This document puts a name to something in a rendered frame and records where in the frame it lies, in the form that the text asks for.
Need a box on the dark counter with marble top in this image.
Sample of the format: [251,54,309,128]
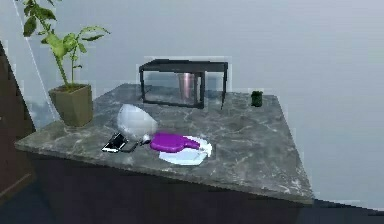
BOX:
[14,83,315,224]

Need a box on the dark brown wooden cabinet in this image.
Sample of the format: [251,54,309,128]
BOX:
[0,40,37,203]

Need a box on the small dark green cup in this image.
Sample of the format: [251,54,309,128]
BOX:
[250,90,264,108]

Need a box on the clear glass bowl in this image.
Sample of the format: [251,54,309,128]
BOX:
[116,103,159,142]

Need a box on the white plate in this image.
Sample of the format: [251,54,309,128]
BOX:
[158,135,213,167]

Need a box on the green house plant in pot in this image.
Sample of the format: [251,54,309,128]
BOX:
[21,0,111,128]

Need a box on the purple spray bottle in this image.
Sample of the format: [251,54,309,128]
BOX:
[149,132,201,154]

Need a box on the silver metal cup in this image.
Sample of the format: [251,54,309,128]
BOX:
[177,72,196,100]

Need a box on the black mobile phone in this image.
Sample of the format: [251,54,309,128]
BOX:
[101,132,139,154]

